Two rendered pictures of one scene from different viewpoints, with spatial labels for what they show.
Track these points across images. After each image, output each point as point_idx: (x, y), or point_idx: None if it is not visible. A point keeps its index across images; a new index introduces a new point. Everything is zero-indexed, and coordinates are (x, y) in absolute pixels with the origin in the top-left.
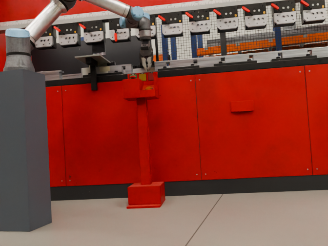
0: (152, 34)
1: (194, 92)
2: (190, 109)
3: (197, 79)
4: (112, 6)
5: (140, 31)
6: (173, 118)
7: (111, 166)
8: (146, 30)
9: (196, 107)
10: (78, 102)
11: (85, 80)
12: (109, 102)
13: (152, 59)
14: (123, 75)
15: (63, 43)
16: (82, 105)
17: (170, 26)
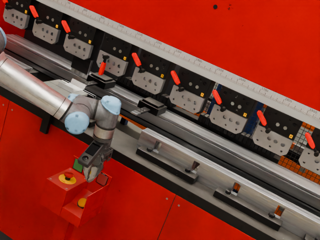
0: (153, 91)
1: (164, 216)
2: (149, 233)
3: (175, 203)
4: (35, 102)
5: (95, 126)
6: (123, 229)
7: (33, 231)
8: (102, 131)
9: (159, 236)
10: (22, 134)
11: (37, 112)
12: (55, 158)
13: (97, 173)
14: (85, 135)
15: (37, 35)
16: (25, 141)
17: (183, 94)
